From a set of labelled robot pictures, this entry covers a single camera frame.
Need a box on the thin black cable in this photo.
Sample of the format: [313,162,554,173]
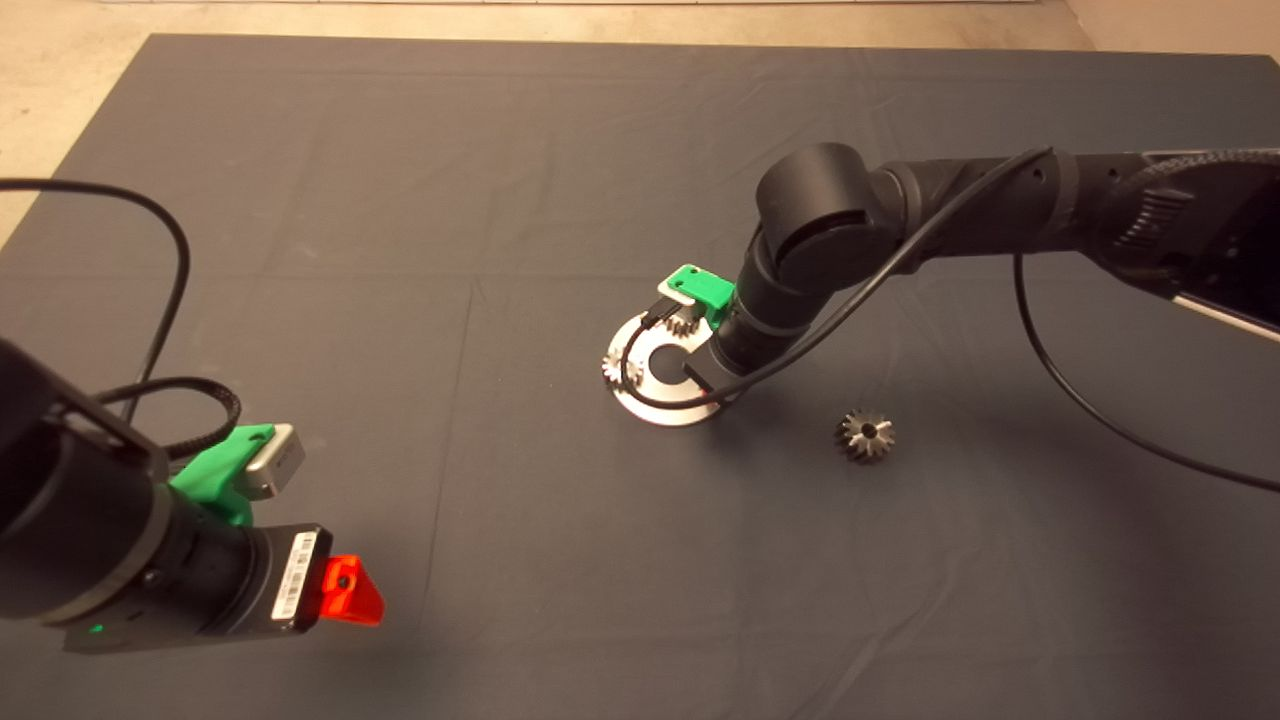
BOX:
[0,178,192,421]

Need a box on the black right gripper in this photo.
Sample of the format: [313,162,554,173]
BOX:
[685,340,761,399]

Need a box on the dark grey table cloth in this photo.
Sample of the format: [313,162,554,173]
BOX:
[0,33,1280,720]

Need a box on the dark bevel gear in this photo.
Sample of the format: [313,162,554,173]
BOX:
[834,407,898,465]

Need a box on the black braided cable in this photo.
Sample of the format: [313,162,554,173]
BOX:
[95,377,243,461]

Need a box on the round steel plate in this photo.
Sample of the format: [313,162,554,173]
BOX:
[606,312,731,428]

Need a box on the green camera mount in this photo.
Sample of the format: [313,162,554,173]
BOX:
[668,264,738,331]
[168,423,276,528]

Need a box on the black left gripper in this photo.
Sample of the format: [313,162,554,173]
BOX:
[205,523,386,641]

